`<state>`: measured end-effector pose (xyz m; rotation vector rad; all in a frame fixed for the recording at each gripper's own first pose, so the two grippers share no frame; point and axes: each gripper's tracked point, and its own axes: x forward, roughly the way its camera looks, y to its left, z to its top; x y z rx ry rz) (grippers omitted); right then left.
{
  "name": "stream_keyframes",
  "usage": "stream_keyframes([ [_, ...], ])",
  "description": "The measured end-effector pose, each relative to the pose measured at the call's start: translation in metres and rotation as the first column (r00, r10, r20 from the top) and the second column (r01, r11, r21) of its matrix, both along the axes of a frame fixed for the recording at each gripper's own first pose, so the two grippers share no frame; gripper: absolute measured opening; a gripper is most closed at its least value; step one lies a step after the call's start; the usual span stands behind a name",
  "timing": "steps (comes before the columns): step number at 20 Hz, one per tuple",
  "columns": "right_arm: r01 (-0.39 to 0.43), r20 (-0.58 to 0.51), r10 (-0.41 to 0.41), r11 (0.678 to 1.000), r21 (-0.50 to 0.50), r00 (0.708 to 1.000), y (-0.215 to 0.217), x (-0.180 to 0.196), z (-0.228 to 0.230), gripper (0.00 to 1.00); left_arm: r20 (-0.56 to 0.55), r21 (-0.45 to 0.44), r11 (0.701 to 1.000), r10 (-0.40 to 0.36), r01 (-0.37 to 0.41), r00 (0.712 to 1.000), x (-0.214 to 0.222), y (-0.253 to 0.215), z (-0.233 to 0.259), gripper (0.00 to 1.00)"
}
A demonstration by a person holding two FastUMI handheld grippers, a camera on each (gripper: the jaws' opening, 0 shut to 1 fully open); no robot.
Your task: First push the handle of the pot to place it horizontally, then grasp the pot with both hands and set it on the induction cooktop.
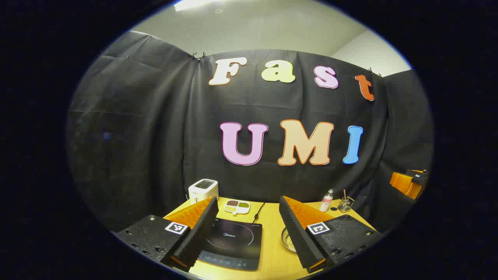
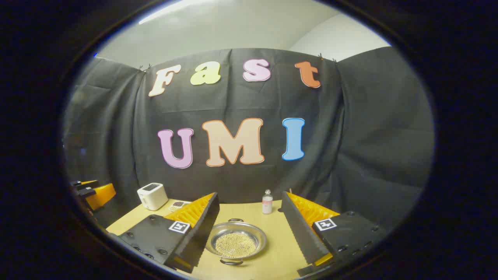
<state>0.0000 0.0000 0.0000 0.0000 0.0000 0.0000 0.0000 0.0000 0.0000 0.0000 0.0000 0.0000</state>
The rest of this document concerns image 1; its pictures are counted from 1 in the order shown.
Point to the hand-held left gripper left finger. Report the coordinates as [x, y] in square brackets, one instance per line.
[198, 237]

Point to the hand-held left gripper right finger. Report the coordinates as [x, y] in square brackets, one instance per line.
[295, 237]

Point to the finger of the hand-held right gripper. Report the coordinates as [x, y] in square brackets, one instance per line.
[404, 184]

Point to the black induction cooktop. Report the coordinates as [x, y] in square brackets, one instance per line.
[233, 241]

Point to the heap of yellow soybeans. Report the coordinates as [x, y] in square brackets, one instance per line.
[290, 243]

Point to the clear bottle with pink label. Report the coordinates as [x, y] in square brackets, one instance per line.
[326, 203]

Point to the white toaster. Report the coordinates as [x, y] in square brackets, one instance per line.
[202, 190]

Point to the white divided dish with beans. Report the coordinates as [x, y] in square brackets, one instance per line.
[237, 208]

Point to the black backdrop cloth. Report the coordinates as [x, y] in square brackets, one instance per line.
[155, 136]

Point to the ceiling light panel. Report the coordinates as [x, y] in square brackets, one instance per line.
[190, 4]

